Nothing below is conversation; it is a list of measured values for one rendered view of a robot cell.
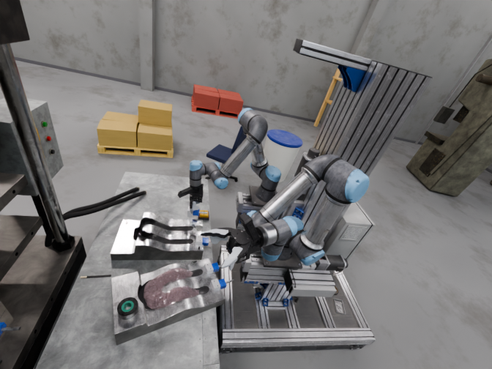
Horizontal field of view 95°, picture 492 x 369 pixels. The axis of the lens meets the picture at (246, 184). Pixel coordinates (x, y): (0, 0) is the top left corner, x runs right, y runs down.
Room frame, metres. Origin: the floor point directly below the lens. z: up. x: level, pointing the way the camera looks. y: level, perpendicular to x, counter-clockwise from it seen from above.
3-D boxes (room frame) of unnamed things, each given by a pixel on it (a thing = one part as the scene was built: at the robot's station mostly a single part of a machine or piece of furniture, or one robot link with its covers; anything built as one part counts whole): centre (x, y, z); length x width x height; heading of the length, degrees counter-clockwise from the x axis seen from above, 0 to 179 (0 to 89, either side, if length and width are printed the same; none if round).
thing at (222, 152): (2.99, 0.40, 0.48); 0.56 x 0.53 x 0.96; 99
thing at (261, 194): (1.39, -0.16, 1.09); 0.15 x 0.15 x 0.10
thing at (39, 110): (0.89, 1.15, 0.73); 0.30 x 0.22 x 1.47; 19
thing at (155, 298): (0.61, 0.22, 0.90); 0.26 x 0.18 x 0.08; 126
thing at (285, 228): (0.64, -0.18, 1.43); 0.11 x 0.08 x 0.09; 131
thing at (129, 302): (0.45, 0.34, 0.93); 0.08 x 0.08 x 0.04
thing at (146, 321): (0.60, 0.22, 0.85); 0.50 x 0.26 x 0.11; 126
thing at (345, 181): (0.81, -0.38, 1.41); 0.15 x 0.12 x 0.55; 41
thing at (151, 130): (3.29, 1.93, 0.33); 1.19 x 0.91 x 0.67; 104
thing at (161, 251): (0.92, 0.42, 0.87); 0.50 x 0.26 x 0.14; 109
